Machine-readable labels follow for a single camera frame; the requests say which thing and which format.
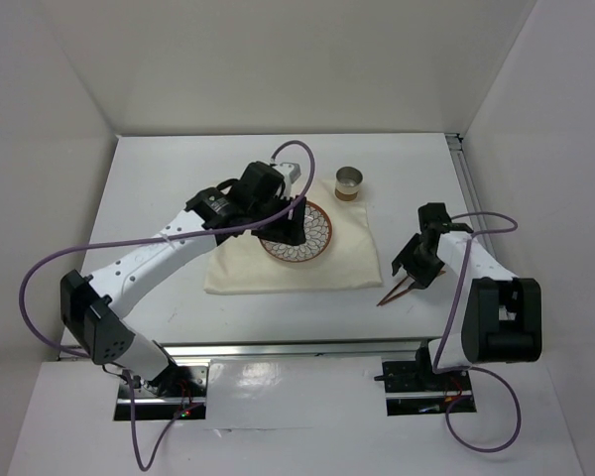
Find floral plate with orange rim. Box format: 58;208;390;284
259;201;333;263

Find cream cloth napkin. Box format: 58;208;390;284
204;179;382;296

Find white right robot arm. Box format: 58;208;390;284
392;202;542;389

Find steel cup with cork base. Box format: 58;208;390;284
334;166;363;201

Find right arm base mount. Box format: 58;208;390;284
373;361;477;417

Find aluminium front rail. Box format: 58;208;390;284
165;337;431;363

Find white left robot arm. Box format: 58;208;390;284
60;162;305;396

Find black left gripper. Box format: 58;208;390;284
247;189;305;245

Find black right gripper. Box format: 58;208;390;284
392;232;446;291

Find aluminium side rail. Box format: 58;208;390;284
445;133;496;258

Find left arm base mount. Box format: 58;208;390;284
98;360;210;422

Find copper knife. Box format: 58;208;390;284
379;270;447;305

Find copper fork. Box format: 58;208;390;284
377;277;413;306

